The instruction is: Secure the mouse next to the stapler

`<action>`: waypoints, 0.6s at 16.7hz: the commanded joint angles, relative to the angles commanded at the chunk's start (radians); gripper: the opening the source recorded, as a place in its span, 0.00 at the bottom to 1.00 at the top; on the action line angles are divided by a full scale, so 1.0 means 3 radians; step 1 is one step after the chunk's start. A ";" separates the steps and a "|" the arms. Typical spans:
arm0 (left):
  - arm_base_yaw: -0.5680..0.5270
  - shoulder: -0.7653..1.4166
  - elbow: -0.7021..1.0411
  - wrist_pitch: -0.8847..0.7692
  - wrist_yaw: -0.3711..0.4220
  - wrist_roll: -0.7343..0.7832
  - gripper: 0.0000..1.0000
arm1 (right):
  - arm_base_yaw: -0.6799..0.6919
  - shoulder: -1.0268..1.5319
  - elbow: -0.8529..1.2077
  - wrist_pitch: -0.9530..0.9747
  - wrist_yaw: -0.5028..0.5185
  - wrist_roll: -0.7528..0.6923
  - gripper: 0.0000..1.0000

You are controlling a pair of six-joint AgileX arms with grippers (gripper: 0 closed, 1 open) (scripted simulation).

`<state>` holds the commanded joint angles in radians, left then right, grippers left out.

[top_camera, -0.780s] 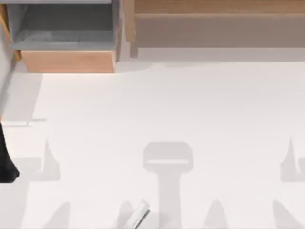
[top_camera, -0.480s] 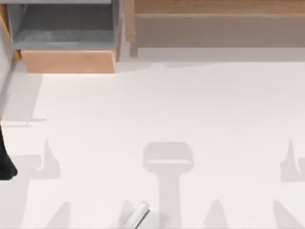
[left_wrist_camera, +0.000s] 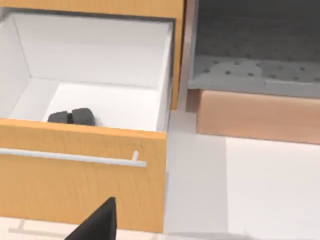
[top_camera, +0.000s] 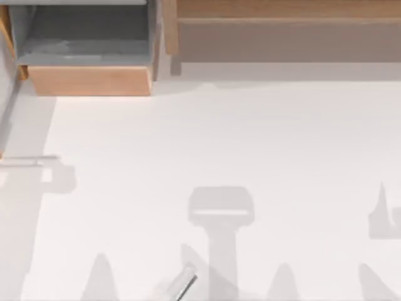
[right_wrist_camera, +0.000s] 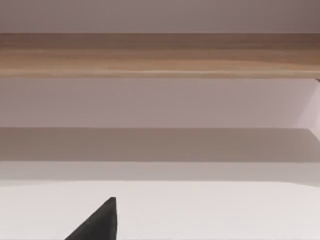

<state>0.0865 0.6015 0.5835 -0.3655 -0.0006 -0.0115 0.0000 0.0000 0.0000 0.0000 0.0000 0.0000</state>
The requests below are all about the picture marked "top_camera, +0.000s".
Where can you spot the wooden open shelf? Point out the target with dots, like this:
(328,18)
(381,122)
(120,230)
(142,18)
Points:
(282,40)

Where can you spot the grey pierced drawer inside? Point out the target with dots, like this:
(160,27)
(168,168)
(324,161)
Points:
(87,37)

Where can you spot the pale wooden drawer front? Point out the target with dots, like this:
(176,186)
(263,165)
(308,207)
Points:
(89,81)

